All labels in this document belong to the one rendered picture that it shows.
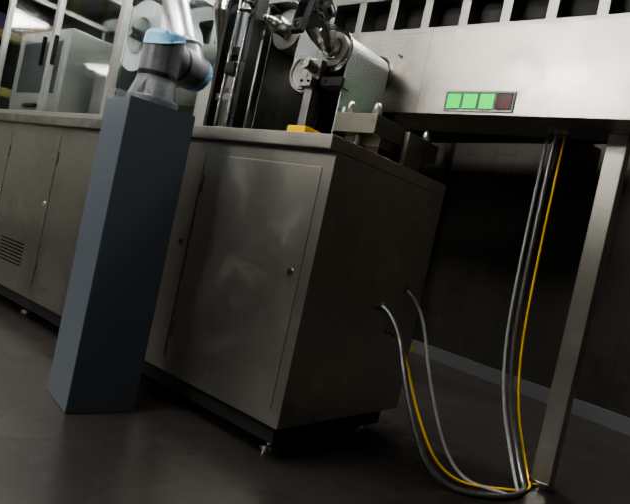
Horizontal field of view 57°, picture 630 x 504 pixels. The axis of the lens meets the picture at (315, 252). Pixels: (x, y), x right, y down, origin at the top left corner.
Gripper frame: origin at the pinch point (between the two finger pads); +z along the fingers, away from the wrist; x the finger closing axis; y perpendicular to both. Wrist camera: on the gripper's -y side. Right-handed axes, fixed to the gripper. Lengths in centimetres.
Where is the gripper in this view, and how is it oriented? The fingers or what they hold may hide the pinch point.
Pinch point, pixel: (325, 51)
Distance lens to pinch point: 200.4
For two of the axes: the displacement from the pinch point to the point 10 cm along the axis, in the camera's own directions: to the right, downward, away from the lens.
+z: 3.4, 7.1, 6.2
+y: 5.6, -6.8, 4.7
